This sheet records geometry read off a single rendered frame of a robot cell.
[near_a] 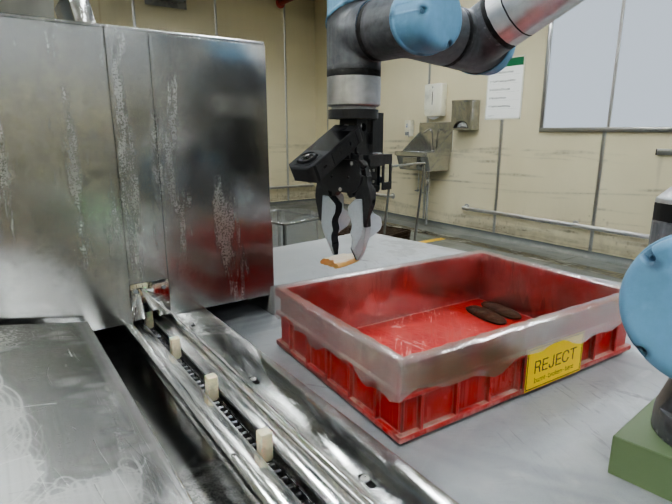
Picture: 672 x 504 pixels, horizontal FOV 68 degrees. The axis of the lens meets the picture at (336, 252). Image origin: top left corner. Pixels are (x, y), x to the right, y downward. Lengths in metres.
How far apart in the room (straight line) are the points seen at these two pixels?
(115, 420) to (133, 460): 0.07
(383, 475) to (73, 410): 0.30
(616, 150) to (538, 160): 0.76
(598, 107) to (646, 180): 0.78
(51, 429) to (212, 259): 0.43
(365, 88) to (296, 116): 7.57
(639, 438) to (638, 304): 0.21
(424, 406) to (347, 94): 0.41
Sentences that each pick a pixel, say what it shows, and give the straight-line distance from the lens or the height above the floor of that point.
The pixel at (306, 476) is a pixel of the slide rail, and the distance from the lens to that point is 0.50.
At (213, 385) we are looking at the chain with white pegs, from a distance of 0.64.
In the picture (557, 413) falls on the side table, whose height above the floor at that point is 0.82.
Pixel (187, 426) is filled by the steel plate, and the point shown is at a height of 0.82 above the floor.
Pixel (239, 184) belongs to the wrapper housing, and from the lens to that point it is 0.87.
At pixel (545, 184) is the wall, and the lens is 5.44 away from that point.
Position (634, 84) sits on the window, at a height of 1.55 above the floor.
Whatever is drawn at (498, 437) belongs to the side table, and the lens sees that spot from 0.63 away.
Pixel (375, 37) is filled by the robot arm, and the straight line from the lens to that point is 0.66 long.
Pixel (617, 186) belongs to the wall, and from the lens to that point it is 5.10.
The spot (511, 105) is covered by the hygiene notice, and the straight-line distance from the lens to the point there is 5.67.
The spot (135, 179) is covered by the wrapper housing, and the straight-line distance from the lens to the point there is 0.81.
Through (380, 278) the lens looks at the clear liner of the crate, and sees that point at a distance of 0.87.
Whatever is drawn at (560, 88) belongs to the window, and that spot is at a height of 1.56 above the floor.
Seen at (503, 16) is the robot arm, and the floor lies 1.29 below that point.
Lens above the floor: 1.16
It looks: 14 degrees down
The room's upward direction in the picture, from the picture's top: straight up
